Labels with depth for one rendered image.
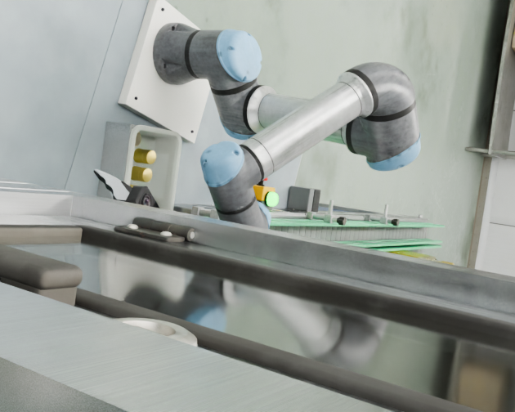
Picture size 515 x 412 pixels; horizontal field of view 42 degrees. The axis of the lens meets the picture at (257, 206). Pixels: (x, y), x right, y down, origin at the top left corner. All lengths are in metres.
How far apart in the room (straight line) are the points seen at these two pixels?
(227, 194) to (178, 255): 0.69
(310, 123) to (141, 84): 0.55
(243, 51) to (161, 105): 0.26
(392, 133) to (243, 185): 0.36
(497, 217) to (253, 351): 7.26
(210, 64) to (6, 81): 0.45
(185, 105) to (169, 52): 0.18
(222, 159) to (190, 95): 0.67
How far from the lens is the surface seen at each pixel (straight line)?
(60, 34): 1.50
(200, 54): 1.58
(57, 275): 0.26
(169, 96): 1.71
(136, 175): 1.61
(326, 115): 1.23
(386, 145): 1.37
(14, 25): 1.43
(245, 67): 1.56
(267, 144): 1.17
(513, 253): 7.44
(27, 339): 0.16
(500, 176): 7.48
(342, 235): 2.41
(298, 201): 2.26
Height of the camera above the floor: 1.90
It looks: 33 degrees down
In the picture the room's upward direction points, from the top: 100 degrees clockwise
